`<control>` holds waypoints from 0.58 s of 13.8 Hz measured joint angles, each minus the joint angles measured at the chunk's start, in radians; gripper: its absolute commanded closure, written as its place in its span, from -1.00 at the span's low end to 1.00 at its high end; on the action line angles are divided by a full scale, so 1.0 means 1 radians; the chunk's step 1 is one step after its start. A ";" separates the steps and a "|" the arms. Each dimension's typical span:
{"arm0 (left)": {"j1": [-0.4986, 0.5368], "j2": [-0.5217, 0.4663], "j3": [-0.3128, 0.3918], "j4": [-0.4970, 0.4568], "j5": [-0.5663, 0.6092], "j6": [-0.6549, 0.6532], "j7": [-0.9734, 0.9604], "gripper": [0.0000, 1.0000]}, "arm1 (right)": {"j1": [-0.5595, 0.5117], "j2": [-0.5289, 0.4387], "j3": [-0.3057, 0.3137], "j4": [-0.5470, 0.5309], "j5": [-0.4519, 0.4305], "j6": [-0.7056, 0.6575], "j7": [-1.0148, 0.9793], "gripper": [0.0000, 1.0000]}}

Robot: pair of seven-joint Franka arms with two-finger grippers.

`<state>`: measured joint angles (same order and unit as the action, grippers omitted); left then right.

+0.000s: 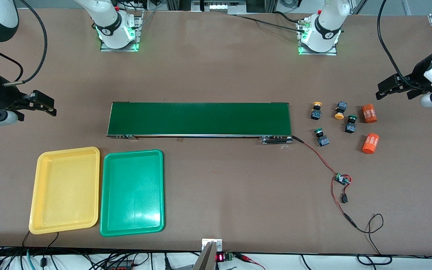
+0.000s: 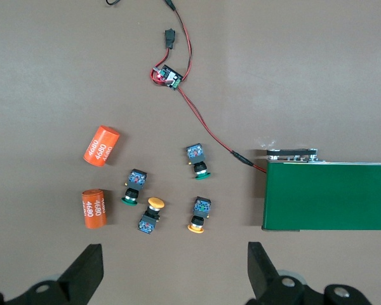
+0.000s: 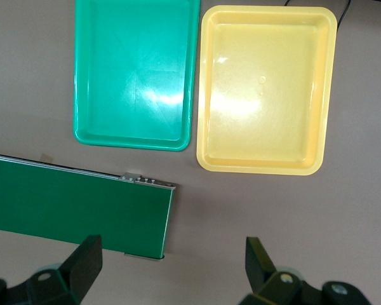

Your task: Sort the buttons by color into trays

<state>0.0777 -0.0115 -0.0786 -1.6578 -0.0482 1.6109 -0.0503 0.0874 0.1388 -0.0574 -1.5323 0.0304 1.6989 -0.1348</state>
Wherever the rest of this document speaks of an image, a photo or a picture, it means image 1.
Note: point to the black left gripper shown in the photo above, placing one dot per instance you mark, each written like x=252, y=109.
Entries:
x=417, y=76

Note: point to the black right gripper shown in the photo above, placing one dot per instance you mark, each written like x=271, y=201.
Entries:
x=3, y=96

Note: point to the orange cylinder with white print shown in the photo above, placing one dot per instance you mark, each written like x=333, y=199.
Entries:
x=369, y=144
x=369, y=114

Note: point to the yellow push button switch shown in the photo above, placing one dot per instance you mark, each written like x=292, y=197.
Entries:
x=316, y=112
x=339, y=110

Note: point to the green push button switch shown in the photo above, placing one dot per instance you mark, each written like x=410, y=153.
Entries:
x=321, y=138
x=351, y=125

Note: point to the yellow plastic tray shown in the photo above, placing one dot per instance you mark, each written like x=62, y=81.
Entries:
x=66, y=189

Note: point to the small green circuit board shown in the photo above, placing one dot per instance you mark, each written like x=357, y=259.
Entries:
x=341, y=179

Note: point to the small black connector plug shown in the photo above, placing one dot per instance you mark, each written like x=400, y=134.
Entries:
x=345, y=198

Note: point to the green plastic tray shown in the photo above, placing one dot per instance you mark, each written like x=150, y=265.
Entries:
x=131, y=193

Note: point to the green conveyor belt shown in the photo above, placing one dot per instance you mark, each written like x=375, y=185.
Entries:
x=201, y=118

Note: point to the grey metal equipment rack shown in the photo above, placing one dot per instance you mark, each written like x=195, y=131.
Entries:
x=218, y=5

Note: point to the red clip lead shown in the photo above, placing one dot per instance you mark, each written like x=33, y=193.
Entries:
x=249, y=259

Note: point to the red digit display module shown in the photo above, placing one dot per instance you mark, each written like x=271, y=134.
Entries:
x=224, y=257

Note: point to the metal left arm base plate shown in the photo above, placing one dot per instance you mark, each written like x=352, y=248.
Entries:
x=328, y=53

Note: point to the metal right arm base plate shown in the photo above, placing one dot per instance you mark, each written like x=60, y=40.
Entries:
x=138, y=22

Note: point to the grey metal bracket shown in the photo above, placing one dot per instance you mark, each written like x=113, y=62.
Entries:
x=210, y=255

